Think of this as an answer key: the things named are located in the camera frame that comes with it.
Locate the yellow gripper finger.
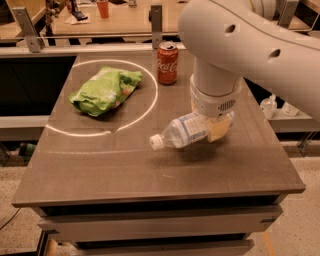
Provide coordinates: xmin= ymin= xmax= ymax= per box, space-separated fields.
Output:
xmin=207 ymin=113 xmax=233 ymax=142

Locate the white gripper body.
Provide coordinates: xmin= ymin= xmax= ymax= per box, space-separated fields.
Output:
xmin=190 ymin=76 xmax=241 ymax=117

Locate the clear plastic tea bottle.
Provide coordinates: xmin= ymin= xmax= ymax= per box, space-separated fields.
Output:
xmin=150 ymin=112 xmax=211 ymax=150

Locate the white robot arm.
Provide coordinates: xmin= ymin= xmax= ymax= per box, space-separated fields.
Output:
xmin=178 ymin=0 xmax=320 ymax=121

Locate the clear sanitizer bottle left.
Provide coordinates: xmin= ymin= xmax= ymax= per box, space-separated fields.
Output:
xmin=260 ymin=94 xmax=277 ymax=119

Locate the red Coca-Cola can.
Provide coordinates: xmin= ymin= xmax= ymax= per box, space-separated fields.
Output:
xmin=157 ymin=41 xmax=178 ymax=85

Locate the green chip bag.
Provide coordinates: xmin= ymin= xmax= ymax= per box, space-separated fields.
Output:
xmin=68 ymin=66 xmax=142 ymax=117

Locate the orange plastic cup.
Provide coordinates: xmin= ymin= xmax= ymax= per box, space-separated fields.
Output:
xmin=97 ymin=0 xmax=109 ymax=19

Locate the grey cabinet drawer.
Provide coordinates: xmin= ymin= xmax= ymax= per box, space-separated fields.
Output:
xmin=39 ymin=205 xmax=282 ymax=242

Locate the metal railing frame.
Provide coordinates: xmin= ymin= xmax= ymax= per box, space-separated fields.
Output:
xmin=0 ymin=0 xmax=320 ymax=58

